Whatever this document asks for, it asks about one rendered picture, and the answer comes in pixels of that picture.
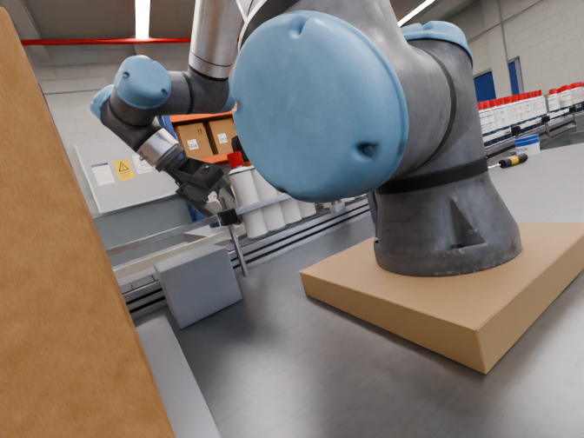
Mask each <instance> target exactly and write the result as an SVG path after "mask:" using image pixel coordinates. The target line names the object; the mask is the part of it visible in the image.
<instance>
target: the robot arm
mask: <svg viewBox="0 0 584 438"><path fill-rule="evenodd" d="M242 18H243V19H244V22H245V24H244V25H243V27H242V32H241V34H240V38H239V43H238V53H239V54H238V57H237V59H236V63H235V67H234V70H233V75H232V79H231V77H229V73H230V70H231V65H232V62H233V57H234V54H235V49H236V42H237V38H238V34H239V30H240V26H241V22H242ZM473 65H474V64H473V57H472V53H471V51H470V49H469V47H468V45H467V41H466V37H465V36H464V34H463V32H462V31H461V29H460V28H458V27H457V26H456V25H454V24H452V23H447V22H442V21H430V22H428V23H426V24H424V25H422V26H421V25H420V24H419V23H414V24H410V25H408V26H405V27H402V28H400V25H399V24H398V22H397V19H396V17H395V13H394V12H393V9H392V7H391V4H390V2H389V0H196V8H195V16H194V23H193V30H192V38H191V45H190V53H189V67H188V72H181V71H166V69H165V68H164V67H163V66H162V65H161V64H160V63H158V62H157V61H153V60H151V59H149V58H148V57H147V56H130V57H128V58H127V59H125V60H124V61H123V63H122V65H121V66H120V68H119V71H117V73H116V76H115V80H114V84H111V85H108V86H106V87H104V88H103V89H101V90H100V91H98V92H97V93H96V94H95V95H94V98H93V99H92V100H91V101H90V111H91V112H92V113H93V114H94V115H95V116H96V117H97V118H98V119H99V120H100V121H101V123H102V124H103V125H104V126H105V127H106V128H108V129H110V130H111V131H112V132H113V133H114V134H115V135H117V136H118V137H119V138H120V139H121V140H122V141H123V142H125V143H126V144H127V145H128V146H129V147H130V148H131V149H133V150H134V151H135V152H136V153H137V154H138V155H139V156H140V157H139V160H140V161H143V160H145V161H146V162H147V163H148V164H149V165H150V166H151V167H154V166H156V167H155V169H156V170H157V171H158V172H159V173H160V172H161V171H163V172H164V171H166V172H167V173H168V174H169V175H170V176H171V177H172V178H174V179H175V180H176V181H175V183H176V184H177V185H178V186H179V188H178V189H177V190H176V191H175V192H176V193H177V194H178V195H179V196H180V197H181V198H182V199H183V200H185V201H186V202H187V203H188V204H189V205H190V206H191V207H194V208H195V209H196V210H197V211H198V212H199V213H201V214H203V215H206V216H215V215H217V212H218V211H222V208H221V206H220V204H219V203H218V202H216V201H213V202H207V201H208V200H209V198H208V196H209V195H210V194H211V193H212V191H215V193H216V199H217V200H218V201H219V198H220V197H225V199H226V202H227V204H228V208H229V209H230V208H235V209H238V208H239V207H238V204H237V202H236V198H235V196H234V194H233V191H232V189H231V188H230V186H229V184H228V183H227V182H226V181H225V180H224V179H223V178H222V176H223V175H224V172H223V171H222V169H221V167H220V166H219V165H216V164H213V163H208V162H205V161H202V160H199V159H195V158H193V157H189V156H185V157H184V158H183V159H182V158H180V157H179V155H180V154H181V153H182V152H183V151H184V149H183V148H182V147H181V146H180V145H178V146H177V144H178V141H177V140H176V139H175V138H174V137H173V136H172V135H171V134H169V133H168V132H167V131H166V130H165V129H164V128H163V127H162V126H161V125H160V124H159V123H158V122H157V121H156V120H155V117H156V116H178V115H194V114H211V115H215V114H219V113H224V112H229V111H231V110H232V109H233V108H234V107H235V105H236V103H237V108H235V109H233V110H232V115H233V119H234V124H235V127H236V133H237V135H238V138H239V140H240V143H241V145H242V148H243V150H244V152H245V154H246V155H247V157H248V159H249V160H250V162H251V163H252V165H253V166H254V168H255V169H256V171H257V172H258V173H259V174H260V175H261V176H262V178H263V179H264V180H265V181H266V182H267V183H269V184H270V185H271V186H272V187H274V188H275V189H277V190H278V191H280V192H282V193H285V194H287V195H289V196H291V197H292V198H294V199H296V200H298V201H301V202H310V203H326V202H335V201H338V200H341V199H343V198H351V197H356V196H362V195H365V194H367V193H368V192H371V191H373V190H374V189H375V191H376V195H377V211H376V220H375V239H374V251H375V257H376V261H377V263H378V265H379V266H380V267H382V268H383V269H386V270H387V271H389V272H392V273H396V274H399V275H409V276H419V277H443V276H454V275H466V274H472V273H476V272H480V271H483V270H487V269H492V268H495V267H498V266H501V265H502V264H504V263H506V262H509V261H511V260H513V259H514V258H516V257H517V256H518V255H519V254H520V252H521V249H522V246H521V235H520V230H519V227H518V224H517V223H516V221H515V219H514V218H513V216H512V215H511V213H510V211H509V210H508V207H507V206H506V204H505V203H504V202H503V200H502V198H501V196H500V194H499V193H498V191H497V189H496V188H495V186H494V185H493V183H492V181H491V179H490V176H489V173H488V163H487V158H486V152H485V147H484V142H483V136H482V131H481V120H480V115H479V110H478V104H477V99H476V94H475V84H474V78H473V72H472V70H473ZM178 183H179V184H178ZM219 202H220V201H219Z"/></svg>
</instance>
